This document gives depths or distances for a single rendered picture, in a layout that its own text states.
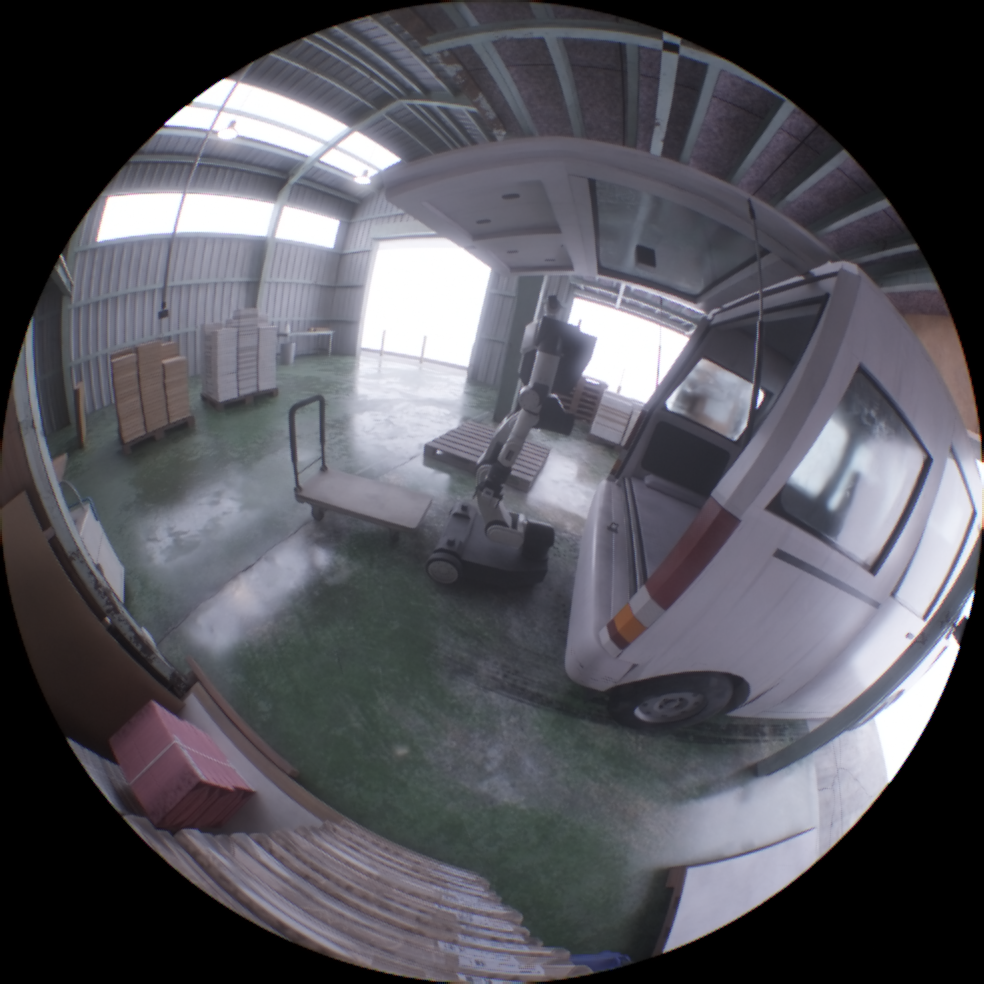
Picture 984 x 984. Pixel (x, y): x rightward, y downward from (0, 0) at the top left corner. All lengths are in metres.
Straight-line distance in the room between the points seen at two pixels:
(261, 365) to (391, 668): 4.58
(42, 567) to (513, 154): 1.50
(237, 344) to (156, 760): 4.68
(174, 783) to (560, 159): 1.75
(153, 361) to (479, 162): 3.99
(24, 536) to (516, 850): 1.64
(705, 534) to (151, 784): 1.49
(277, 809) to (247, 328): 4.92
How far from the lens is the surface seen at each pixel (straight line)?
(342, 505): 1.86
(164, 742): 1.03
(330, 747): 1.31
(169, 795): 1.02
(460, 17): 1.86
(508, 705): 1.38
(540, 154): 0.91
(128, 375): 4.31
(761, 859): 1.99
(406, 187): 1.05
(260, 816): 1.29
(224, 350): 4.85
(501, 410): 4.53
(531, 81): 2.20
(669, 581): 0.79
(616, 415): 4.96
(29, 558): 1.02
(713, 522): 0.73
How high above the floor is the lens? 1.26
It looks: 29 degrees down
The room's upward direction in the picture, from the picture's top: 14 degrees clockwise
